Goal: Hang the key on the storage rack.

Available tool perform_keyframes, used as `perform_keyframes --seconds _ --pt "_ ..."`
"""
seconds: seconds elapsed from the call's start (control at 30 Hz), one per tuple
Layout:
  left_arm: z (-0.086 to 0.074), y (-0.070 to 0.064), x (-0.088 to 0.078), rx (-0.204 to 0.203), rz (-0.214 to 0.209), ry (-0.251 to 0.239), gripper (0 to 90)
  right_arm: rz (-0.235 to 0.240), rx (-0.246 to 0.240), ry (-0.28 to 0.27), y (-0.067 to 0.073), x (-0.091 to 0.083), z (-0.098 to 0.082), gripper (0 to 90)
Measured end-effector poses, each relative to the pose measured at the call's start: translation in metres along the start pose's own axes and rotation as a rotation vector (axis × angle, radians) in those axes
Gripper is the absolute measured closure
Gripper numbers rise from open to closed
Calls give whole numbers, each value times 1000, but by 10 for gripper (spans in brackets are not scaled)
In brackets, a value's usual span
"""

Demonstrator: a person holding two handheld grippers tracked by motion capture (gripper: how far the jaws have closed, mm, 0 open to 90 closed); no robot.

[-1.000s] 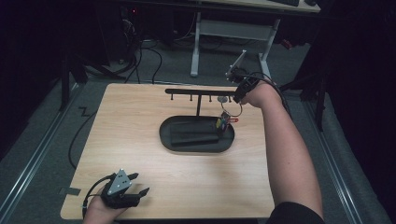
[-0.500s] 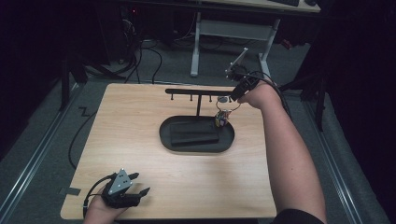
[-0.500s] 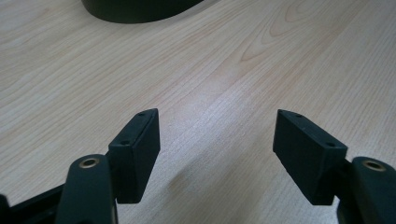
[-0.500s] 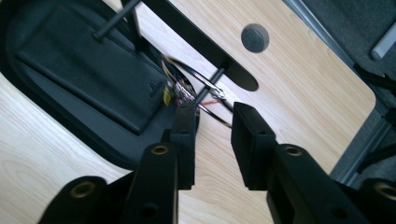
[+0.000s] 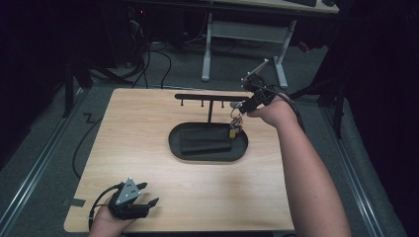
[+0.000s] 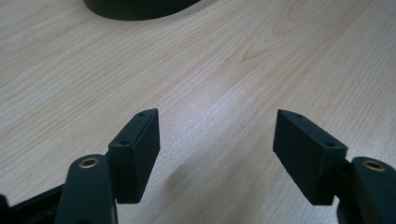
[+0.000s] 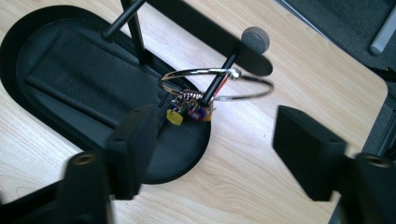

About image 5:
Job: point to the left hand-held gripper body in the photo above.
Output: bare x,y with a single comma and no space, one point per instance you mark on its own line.
128,202

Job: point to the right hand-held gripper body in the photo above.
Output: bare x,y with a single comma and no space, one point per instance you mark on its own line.
258,92

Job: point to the black wallet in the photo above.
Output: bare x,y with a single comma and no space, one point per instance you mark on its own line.
206,141

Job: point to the black key rack with tray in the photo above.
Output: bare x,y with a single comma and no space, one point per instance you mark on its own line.
204,154

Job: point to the person's right hand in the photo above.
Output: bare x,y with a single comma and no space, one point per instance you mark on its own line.
273,113

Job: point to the person's left hand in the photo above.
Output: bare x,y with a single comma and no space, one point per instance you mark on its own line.
107,225

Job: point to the grey round table grommet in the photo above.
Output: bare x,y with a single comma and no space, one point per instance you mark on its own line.
233,104

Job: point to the grey floor tape patch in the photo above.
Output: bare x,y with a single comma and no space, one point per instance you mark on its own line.
74,202

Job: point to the black metal stand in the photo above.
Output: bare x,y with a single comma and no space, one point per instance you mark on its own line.
337,105
69,85

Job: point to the black keyboard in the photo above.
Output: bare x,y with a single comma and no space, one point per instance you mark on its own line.
301,2

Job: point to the black computer mouse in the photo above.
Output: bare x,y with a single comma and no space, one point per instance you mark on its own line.
328,2

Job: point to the white frame desk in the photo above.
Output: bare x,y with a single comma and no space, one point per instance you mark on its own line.
247,31

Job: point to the metal floor rail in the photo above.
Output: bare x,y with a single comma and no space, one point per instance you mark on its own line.
357,184
36,168

